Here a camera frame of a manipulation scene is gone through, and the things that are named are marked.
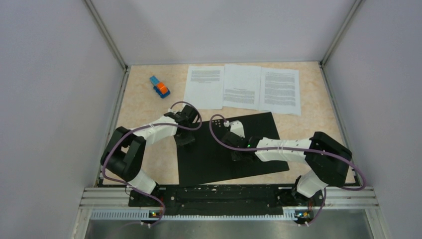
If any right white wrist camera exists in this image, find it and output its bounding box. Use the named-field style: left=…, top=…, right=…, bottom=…
left=223, top=120, right=245, bottom=138

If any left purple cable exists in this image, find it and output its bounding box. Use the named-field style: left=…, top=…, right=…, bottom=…
left=101, top=101, right=204, bottom=228

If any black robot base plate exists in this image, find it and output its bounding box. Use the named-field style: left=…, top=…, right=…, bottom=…
left=128, top=184, right=324, bottom=216

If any aluminium frame post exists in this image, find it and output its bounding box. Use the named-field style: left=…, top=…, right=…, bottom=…
left=319, top=0, right=365, bottom=68
left=82, top=0, right=128, bottom=71

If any left aluminium frame post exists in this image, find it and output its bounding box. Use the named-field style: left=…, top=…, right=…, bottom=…
left=82, top=0, right=128, bottom=71

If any right aluminium frame post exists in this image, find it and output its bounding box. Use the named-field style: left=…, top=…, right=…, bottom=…
left=319, top=0, right=365, bottom=68

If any teal folder black inside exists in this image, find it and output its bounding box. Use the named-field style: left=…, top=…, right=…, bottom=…
left=177, top=113, right=289, bottom=186

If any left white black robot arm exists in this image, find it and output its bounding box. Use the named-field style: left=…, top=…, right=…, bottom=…
left=101, top=104, right=202, bottom=206

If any white slotted cable duct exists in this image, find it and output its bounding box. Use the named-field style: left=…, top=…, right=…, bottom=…
left=90, top=209, right=298, bottom=221

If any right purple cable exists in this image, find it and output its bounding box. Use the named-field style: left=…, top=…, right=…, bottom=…
left=209, top=114, right=367, bottom=192

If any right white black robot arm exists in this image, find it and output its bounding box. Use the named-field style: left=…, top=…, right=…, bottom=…
left=216, top=131, right=352, bottom=205

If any printed paper sheet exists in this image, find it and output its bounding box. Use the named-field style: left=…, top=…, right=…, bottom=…
left=223, top=64, right=261, bottom=110
left=258, top=68, right=301, bottom=116
left=184, top=66, right=224, bottom=110

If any purple cable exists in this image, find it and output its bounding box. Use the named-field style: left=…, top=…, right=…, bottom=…
left=209, top=114, right=367, bottom=192
left=101, top=101, right=204, bottom=228

